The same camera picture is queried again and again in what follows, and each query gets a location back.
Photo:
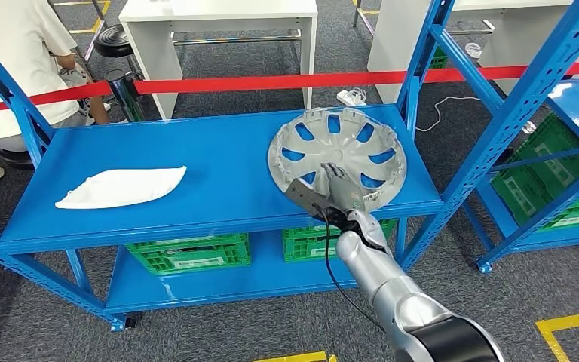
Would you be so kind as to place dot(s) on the blue metal shelf rack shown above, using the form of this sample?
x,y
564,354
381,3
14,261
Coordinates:
x,y
194,165
499,251

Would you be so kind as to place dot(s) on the green plastic crate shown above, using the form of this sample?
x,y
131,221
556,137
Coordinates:
x,y
194,262
184,241
299,232
439,59
302,252
514,190
554,165

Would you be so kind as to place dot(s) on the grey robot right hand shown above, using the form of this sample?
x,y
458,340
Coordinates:
x,y
344,192

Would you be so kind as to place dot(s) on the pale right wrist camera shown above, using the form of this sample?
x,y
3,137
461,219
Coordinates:
x,y
304,197

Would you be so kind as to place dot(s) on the grey plastic wheel cover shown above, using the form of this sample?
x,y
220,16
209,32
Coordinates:
x,y
339,145

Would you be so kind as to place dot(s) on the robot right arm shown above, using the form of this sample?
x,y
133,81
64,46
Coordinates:
x,y
394,290

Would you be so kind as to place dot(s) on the black barrier post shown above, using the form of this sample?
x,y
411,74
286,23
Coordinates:
x,y
124,97

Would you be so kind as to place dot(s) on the white plastic panel part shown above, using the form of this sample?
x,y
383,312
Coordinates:
x,y
119,187

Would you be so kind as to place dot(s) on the red barrier belt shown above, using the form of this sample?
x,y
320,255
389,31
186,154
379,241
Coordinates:
x,y
269,81

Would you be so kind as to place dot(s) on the person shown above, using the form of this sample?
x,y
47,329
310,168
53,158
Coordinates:
x,y
15,60

